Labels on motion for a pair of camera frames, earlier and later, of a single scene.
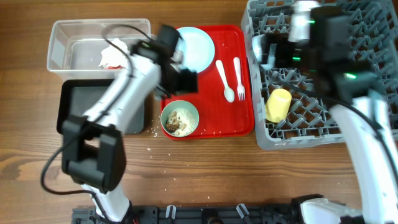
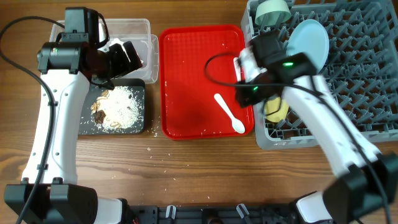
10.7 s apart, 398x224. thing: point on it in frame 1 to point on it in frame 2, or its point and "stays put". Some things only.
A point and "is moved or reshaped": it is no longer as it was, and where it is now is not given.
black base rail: x=206 y=214 stays put
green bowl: x=180 y=118 to x=272 y=9
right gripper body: x=277 y=52 to x=249 y=95
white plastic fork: x=240 y=89 stays put
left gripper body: x=171 y=76 to x=114 y=63
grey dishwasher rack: x=373 y=28 stays put
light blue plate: x=198 y=48 is moved or reshaped
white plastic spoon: x=229 y=93 to x=237 y=125
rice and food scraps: x=180 y=122 is moved or reshaped
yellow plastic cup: x=277 y=105 stays put
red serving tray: x=225 y=99 stays put
